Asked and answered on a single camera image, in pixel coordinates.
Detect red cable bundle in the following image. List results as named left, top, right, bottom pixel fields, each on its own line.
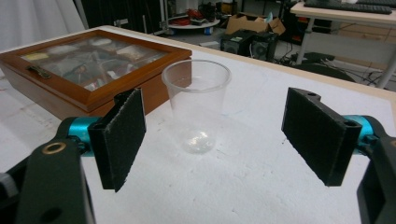
left=170, top=8, right=204, bottom=26

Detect open cardboard box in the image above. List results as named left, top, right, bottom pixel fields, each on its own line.
left=225, top=12, right=287, bottom=35

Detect round white table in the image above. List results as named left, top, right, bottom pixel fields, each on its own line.
left=167, top=18, right=221, bottom=35

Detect assorted small packets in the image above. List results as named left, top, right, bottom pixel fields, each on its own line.
left=21, top=36, right=166, bottom=91

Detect black keyboard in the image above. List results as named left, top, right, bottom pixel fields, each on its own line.
left=303, top=0, right=394, bottom=15

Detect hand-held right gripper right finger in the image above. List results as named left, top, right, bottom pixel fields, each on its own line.
left=280, top=87, right=363, bottom=188

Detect wooden box with glass lid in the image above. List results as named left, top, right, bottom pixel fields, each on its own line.
left=0, top=29, right=193, bottom=120

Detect white desk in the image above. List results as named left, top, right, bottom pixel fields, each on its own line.
left=290, top=1, right=396, bottom=91

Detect white curtain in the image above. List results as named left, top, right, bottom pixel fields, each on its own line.
left=0, top=0, right=87, bottom=53

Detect black computer tower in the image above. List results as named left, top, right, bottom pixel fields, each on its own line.
left=219, top=29, right=258, bottom=55
left=251, top=31, right=280, bottom=63

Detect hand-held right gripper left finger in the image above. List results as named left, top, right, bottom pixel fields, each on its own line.
left=88, top=88, right=148, bottom=193

